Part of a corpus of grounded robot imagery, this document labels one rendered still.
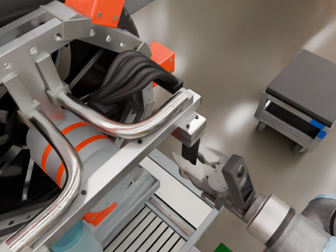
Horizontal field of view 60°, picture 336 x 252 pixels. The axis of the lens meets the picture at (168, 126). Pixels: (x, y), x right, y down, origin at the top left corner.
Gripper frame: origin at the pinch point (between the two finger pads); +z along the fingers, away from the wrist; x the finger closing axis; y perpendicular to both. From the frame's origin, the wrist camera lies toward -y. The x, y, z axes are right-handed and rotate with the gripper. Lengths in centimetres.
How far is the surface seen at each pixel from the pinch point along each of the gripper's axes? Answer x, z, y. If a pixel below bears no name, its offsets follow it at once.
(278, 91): 80, 3, 49
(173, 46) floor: 103, 90, 83
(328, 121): 79, -23, 50
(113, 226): -15, 21, 66
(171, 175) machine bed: 22, 21, 76
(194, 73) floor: 91, 61, 83
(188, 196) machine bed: 18, 8, 75
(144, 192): 4, 22, 68
